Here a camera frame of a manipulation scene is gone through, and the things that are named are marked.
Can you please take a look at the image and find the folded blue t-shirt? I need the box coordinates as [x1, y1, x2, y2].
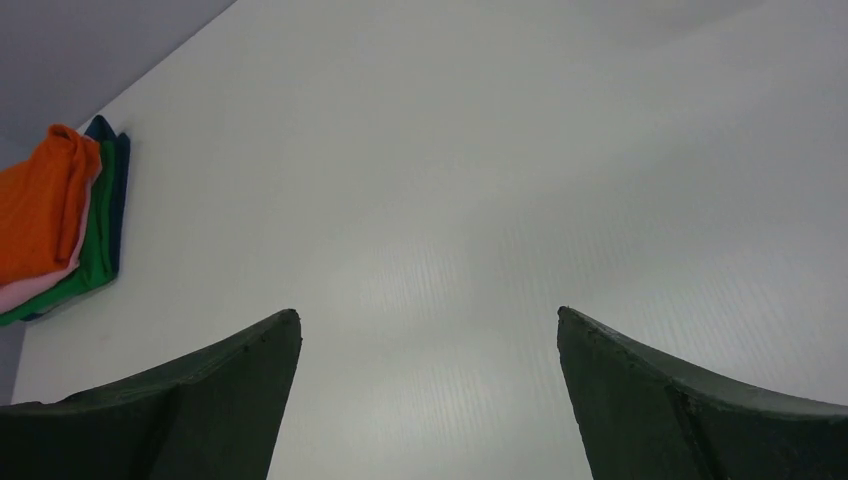
[24, 115, 131, 322]

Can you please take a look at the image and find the folded orange t-shirt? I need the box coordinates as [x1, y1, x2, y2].
[1, 124, 101, 285]

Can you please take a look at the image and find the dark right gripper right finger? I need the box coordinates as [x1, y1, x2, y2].
[557, 306, 847, 479]

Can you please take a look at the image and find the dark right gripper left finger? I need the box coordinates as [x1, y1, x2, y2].
[1, 310, 302, 479]

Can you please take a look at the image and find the folded green t-shirt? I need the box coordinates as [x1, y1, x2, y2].
[1, 140, 116, 326]

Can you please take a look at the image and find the folded pink t-shirt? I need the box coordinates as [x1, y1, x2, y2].
[1, 172, 100, 313]

